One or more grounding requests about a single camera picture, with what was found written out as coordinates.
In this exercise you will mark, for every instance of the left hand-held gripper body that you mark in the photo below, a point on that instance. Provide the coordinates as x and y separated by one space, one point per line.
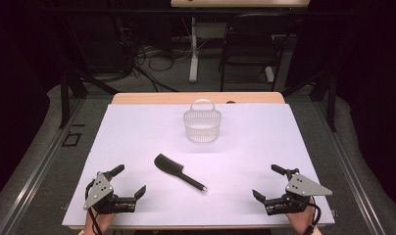
103 197

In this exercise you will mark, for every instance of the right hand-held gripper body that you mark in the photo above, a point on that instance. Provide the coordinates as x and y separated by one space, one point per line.
299 189

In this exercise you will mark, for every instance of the black comb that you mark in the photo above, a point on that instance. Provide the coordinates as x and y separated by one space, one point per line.
173 169

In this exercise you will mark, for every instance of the white plastic basket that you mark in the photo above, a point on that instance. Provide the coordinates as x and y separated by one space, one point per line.
202 125

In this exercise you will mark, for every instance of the person's left hand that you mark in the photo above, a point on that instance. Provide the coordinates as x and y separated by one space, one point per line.
99 222

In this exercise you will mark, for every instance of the person's right hand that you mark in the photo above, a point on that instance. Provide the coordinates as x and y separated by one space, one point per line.
300 218

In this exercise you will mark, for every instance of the white table mat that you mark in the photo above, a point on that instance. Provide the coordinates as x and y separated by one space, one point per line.
219 156

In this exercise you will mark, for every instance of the black metal stand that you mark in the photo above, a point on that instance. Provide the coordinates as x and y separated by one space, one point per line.
331 101
64 98

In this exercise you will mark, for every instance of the white table leg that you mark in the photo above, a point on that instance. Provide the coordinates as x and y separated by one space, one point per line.
194 52
269 74

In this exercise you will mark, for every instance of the black folding chair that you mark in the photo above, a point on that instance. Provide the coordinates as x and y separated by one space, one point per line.
251 49

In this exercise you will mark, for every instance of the wooden background table top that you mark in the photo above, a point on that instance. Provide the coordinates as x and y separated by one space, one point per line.
238 3

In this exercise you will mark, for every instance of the grey metal floor rail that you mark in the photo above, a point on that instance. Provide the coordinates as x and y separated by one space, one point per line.
349 176
39 176

